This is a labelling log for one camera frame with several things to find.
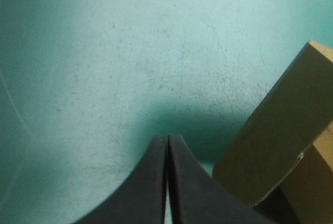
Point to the brown cardboard box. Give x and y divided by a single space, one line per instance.
275 135

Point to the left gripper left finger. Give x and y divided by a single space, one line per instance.
141 190

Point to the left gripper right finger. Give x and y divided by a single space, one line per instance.
197 195

